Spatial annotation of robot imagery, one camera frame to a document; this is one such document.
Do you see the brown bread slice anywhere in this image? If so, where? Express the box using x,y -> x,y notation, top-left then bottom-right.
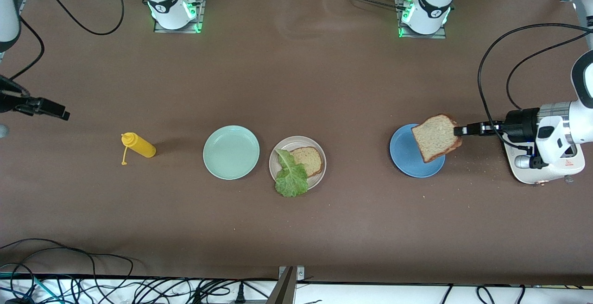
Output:
290,146 -> 324,178
411,114 -> 463,164

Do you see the yellow mustard squeeze bottle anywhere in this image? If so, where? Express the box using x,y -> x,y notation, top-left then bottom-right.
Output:
121,132 -> 157,166

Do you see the green lettuce leaf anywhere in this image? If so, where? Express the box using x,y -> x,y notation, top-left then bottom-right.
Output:
274,149 -> 309,198

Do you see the blue plate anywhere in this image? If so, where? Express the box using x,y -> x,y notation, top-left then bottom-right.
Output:
390,124 -> 446,178

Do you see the beige plate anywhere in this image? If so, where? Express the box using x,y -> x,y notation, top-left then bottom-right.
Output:
269,136 -> 327,192

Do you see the mint green plate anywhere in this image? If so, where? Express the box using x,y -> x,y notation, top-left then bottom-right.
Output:
203,125 -> 260,180

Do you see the white toaster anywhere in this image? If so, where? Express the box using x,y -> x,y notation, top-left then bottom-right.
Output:
503,137 -> 586,185

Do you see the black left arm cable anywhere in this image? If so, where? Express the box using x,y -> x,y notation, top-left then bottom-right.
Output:
478,23 -> 593,149

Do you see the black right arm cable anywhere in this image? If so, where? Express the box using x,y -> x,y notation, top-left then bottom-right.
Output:
9,0 -> 125,82

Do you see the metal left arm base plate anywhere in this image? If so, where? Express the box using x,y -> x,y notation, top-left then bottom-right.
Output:
396,0 -> 448,39

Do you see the black looping cable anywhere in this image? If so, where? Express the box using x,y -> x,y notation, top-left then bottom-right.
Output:
0,238 -> 135,291

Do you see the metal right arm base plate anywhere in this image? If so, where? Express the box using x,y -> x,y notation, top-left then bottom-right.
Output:
154,0 -> 207,33

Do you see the teal cable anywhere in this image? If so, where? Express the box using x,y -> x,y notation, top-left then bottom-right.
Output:
0,272 -> 51,298

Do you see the grey metal table bracket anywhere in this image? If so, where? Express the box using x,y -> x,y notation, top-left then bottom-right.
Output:
279,266 -> 305,281

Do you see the dark grey metal post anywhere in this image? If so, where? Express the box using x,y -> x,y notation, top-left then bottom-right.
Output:
266,267 -> 297,304

